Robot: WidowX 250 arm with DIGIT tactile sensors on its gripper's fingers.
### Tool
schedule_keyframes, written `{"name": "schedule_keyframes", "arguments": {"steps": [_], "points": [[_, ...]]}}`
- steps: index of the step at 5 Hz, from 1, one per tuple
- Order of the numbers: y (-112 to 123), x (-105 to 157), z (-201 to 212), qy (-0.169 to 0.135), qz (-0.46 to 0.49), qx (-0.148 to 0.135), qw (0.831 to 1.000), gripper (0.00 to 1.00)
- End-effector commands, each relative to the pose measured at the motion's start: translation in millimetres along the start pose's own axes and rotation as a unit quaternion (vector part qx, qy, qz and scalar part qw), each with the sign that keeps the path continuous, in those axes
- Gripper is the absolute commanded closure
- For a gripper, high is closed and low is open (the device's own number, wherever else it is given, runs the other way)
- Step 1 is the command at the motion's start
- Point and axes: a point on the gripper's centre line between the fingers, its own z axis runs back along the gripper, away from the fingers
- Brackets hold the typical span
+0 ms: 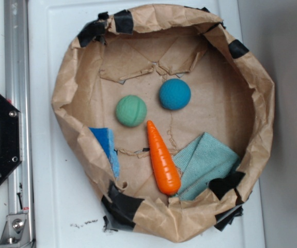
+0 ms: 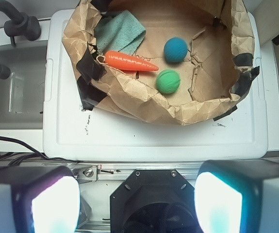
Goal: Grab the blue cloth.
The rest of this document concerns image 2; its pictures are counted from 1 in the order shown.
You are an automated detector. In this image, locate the gripper right finger pad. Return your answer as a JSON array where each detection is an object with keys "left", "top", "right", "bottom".
[{"left": 195, "top": 160, "right": 279, "bottom": 233}]

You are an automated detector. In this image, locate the gripper left finger pad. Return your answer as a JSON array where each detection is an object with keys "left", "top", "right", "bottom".
[{"left": 0, "top": 166, "right": 80, "bottom": 233}]

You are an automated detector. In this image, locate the light blue cloth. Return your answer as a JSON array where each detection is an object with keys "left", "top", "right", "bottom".
[{"left": 94, "top": 10, "right": 147, "bottom": 55}]

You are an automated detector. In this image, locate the white plastic tray lid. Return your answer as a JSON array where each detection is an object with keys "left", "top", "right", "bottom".
[{"left": 43, "top": 10, "right": 268, "bottom": 163}]

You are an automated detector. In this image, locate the green ball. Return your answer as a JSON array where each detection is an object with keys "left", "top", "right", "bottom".
[{"left": 156, "top": 69, "right": 181, "bottom": 94}]

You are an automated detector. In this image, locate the brown paper bag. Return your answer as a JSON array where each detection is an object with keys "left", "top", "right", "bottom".
[{"left": 62, "top": 0, "right": 259, "bottom": 126}]

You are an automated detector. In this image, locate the blue ball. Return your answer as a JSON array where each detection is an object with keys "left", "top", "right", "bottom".
[{"left": 164, "top": 37, "right": 188, "bottom": 63}]

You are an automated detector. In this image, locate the orange plastic carrot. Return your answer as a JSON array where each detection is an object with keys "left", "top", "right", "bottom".
[{"left": 97, "top": 50, "right": 159, "bottom": 71}]

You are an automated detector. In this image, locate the black cable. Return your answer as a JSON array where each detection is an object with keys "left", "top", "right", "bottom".
[{"left": 0, "top": 133, "right": 77, "bottom": 167}]

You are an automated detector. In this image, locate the black robot mount base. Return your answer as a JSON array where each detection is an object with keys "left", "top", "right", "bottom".
[{"left": 110, "top": 170, "right": 202, "bottom": 233}]

